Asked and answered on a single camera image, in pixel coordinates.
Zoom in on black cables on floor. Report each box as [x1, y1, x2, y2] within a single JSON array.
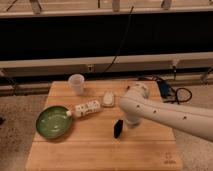
[[137, 75, 193, 105]]

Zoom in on black hanging cable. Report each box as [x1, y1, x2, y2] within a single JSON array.
[[100, 5, 135, 74]]

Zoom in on small white soap dish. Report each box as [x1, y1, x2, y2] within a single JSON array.
[[102, 92, 115, 107]]

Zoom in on green plate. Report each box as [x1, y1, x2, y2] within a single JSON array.
[[36, 106, 74, 139]]

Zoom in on black eraser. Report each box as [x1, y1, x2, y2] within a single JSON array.
[[114, 120, 123, 138]]

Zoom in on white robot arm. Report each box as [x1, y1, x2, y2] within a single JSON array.
[[119, 82, 213, 142]]

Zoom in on clear plastic cup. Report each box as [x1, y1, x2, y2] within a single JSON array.
[[68, 74, 85, 95]]

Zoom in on white plastic bottle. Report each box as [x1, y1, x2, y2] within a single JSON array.
[[66, 100, 101, 118]]

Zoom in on wooden table board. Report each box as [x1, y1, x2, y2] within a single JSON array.
[[25, 80, 184, 171]]

